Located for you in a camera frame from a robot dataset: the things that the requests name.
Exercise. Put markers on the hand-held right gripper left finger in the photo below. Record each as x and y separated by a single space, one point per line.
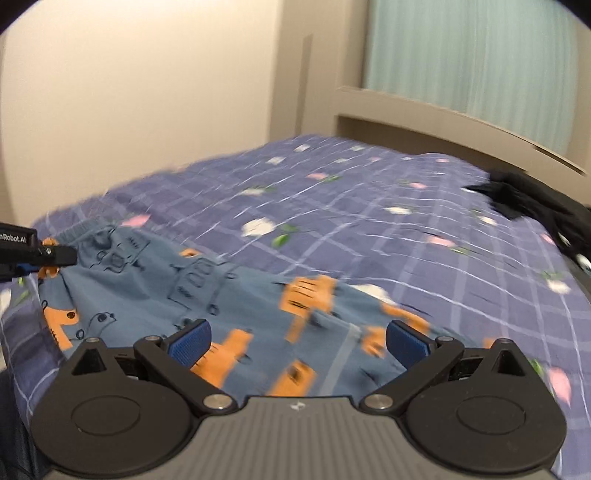
191 344

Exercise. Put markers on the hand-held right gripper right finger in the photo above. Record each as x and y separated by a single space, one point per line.
406 342

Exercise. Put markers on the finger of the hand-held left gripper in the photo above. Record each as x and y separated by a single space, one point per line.
57 255
27 268

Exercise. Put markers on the blue pants with orange vehicles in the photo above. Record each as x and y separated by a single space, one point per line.
184 286

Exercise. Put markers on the purple checked floral blanket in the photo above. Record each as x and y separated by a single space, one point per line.
369 240

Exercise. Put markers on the black clothing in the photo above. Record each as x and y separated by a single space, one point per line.
531 203

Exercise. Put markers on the beige window bench cabinet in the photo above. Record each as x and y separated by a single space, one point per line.
415 115

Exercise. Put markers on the beige wardrobe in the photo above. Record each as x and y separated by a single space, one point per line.
318 69

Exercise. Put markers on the teal curtain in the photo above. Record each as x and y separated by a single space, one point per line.
461 50

